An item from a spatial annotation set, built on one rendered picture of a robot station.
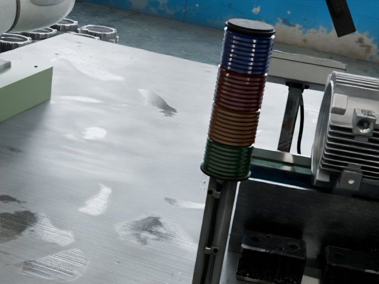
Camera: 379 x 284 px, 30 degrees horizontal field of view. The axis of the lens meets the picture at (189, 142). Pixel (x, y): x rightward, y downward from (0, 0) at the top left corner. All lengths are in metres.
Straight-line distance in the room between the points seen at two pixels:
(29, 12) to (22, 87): 0.19
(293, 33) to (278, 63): 5.61
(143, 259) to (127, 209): 0.17
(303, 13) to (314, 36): 0.25
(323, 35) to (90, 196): 5.76
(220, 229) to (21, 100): 0.88
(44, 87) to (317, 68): 0.71
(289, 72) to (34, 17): 0.68
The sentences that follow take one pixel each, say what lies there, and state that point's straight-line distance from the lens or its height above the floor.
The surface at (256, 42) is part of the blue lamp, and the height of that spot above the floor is 1.20.
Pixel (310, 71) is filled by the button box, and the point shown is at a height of 1.05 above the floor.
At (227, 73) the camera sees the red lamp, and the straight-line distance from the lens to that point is 0.83.
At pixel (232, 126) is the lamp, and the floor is 1.10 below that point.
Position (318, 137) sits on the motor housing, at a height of 0.98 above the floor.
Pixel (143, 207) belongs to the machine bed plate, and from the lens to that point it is 1.29.
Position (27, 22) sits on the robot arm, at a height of 0.99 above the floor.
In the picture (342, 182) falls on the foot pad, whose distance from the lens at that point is 1.11.
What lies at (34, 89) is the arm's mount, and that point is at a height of 0.84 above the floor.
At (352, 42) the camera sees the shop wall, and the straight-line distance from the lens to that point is 6.93.
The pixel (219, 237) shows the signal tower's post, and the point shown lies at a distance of 0.92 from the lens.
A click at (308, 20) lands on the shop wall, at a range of 6.95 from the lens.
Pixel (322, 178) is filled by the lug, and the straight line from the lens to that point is 1.13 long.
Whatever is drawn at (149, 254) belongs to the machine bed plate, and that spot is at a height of 0.80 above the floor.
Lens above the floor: 1.37
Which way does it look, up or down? 20 degrees down
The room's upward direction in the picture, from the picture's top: 9 degrees clockwise
